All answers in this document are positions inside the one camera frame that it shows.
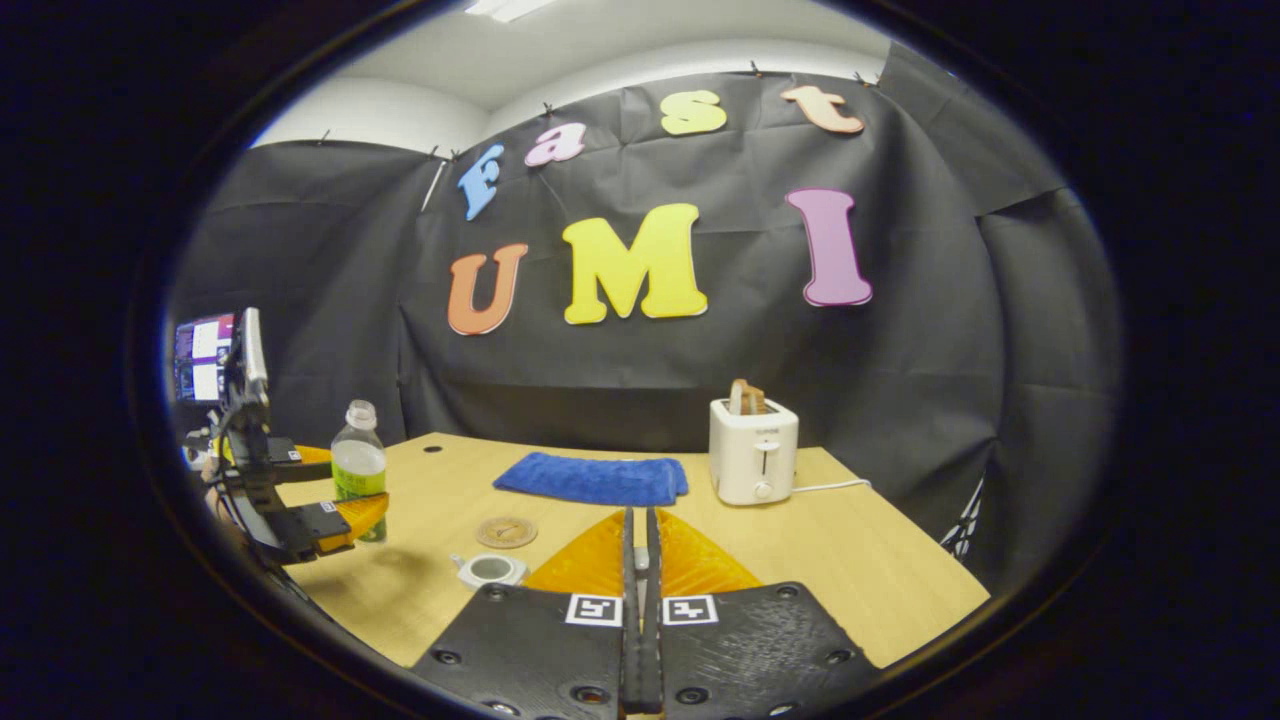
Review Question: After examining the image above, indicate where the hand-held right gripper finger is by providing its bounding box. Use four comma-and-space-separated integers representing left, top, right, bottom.
645, 507, 881, 720
410, 507, 646, 720

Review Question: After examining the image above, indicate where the green label water bottle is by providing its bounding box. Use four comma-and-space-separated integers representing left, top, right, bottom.
331, 400, 389, 544

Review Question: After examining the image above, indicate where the ceiling light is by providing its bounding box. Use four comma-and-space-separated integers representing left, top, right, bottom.
465, 0, 556, 23

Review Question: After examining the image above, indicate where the white toaster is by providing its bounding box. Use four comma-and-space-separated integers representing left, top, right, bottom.
708, 397, 800, 506

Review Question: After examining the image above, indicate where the blue folded towel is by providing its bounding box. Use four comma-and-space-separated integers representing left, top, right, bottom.
492, 452, 690, 508

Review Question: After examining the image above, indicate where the white teacup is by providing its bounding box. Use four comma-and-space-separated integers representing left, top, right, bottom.
450, 552, 529, 591

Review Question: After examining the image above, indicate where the round wooden coaster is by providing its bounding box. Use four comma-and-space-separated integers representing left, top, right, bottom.
475, 516, 539, 550

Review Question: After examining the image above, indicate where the computer monitor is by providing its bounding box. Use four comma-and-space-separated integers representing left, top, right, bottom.
173, 313, 238, 404

